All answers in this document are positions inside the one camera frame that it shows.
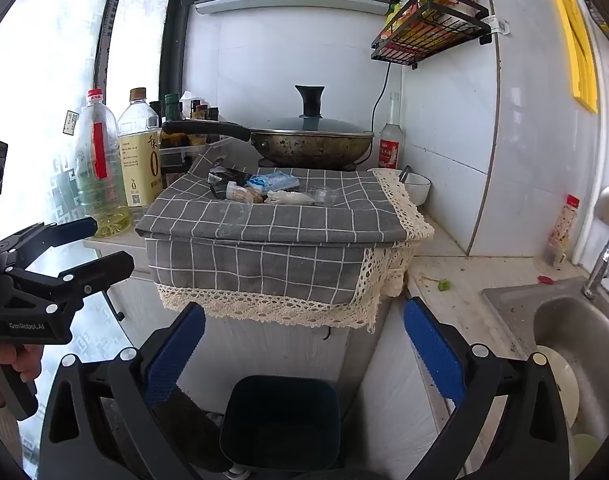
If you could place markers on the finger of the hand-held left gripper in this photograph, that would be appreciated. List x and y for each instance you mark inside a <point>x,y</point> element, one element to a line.
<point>109,265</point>
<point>74,227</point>

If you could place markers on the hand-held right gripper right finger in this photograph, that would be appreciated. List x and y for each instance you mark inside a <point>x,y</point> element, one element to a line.
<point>432,345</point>

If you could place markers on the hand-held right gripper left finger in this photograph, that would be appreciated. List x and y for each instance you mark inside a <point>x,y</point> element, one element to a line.
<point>177,355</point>

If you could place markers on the dark blue trash bin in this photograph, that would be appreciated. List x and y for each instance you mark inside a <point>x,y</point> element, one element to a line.
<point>279,425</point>

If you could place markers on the black plastic wrapper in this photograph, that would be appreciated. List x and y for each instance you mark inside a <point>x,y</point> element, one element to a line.
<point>229,175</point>

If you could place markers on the blue tissue packet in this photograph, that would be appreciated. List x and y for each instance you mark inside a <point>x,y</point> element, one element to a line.
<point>274,181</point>

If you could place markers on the person's left hand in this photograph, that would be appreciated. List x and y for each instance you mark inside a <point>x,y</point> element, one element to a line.
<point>28,360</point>

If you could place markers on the green vegetable scrap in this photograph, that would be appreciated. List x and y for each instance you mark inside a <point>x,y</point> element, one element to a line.
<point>444,286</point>

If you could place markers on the oil bottle red label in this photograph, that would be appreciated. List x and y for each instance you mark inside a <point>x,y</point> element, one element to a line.
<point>99,160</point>

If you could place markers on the plastic bag with red characters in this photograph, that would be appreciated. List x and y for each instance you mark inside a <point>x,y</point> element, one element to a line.
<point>139,160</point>

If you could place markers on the small window sticker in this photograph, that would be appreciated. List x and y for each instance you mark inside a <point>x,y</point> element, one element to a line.
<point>71,122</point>

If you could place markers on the steel sink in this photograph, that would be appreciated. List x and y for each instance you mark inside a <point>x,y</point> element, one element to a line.
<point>559,320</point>

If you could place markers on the red food scrap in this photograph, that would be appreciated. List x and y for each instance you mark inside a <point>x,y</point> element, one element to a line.
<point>546,279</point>

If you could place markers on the small black packet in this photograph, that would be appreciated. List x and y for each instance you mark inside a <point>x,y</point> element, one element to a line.
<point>218,189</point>

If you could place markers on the white plate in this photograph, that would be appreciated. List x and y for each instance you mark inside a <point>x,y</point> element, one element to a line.
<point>559,385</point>

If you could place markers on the black cap dark bottle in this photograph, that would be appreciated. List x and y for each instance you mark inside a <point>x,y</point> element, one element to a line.
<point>156,110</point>

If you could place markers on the green cap brown bottle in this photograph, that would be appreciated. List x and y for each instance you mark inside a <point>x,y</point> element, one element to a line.
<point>172,110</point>

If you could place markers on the white bowl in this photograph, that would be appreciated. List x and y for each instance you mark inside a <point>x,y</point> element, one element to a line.
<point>417,187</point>

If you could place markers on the grey checked cloth lace trim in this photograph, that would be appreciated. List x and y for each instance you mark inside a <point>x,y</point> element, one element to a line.
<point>284,230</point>

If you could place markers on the red cap spice jar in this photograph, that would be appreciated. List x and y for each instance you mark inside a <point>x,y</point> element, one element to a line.
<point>562,235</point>

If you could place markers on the dark small spoon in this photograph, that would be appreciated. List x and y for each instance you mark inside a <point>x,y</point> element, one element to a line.
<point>404,174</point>

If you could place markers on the white plastic bag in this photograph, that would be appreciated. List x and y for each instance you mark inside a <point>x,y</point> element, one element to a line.
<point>189,96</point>

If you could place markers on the pale green bowl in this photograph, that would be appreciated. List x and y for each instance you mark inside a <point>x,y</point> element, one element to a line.
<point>584,447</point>

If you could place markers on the clear plastic wrapper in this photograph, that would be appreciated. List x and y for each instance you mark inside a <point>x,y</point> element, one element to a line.
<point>323,195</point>

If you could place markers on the metal faucet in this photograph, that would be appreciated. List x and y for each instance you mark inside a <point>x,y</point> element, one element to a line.
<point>602,260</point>

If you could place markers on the white crumpled tissue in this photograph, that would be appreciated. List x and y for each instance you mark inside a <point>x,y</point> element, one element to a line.
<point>289,198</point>

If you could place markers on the white induction cooker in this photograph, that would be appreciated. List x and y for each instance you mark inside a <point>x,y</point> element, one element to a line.
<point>353,166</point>

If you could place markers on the clear glass bottle red label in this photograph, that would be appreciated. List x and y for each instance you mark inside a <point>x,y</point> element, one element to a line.
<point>389,150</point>

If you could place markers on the glass wok lid black knob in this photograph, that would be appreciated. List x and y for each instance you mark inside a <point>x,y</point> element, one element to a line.
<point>314,125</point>

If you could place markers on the yellow dish cloth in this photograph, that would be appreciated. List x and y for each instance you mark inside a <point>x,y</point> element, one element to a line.
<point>574,45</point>

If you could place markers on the black window frame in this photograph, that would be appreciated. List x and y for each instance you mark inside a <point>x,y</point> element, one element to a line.
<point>172,60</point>

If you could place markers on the clear wall hook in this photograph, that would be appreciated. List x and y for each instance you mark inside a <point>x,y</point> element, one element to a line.
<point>499,25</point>

